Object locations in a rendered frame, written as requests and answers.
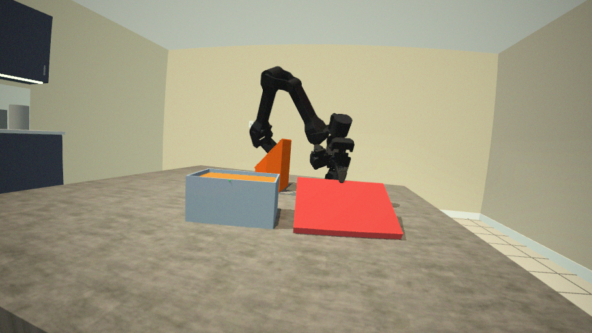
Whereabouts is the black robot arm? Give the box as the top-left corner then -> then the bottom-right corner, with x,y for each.
250,66 -> 353,170

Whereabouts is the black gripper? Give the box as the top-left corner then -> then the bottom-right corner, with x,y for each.
325,137 -> 355,183

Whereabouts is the red lid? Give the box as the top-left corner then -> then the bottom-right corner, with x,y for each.
293,177 -> 403,239

